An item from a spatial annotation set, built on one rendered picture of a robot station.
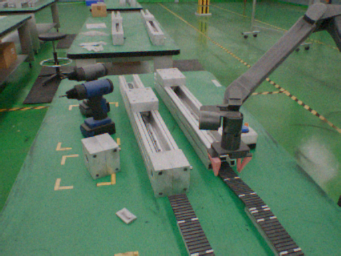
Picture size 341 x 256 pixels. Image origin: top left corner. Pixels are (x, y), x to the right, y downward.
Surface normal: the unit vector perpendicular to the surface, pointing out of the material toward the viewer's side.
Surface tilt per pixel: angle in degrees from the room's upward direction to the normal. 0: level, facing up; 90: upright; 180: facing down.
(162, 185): 90
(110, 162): 90
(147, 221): 0
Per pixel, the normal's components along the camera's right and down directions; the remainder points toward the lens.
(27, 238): 0.00, -0.89
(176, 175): 0.25, 0.43
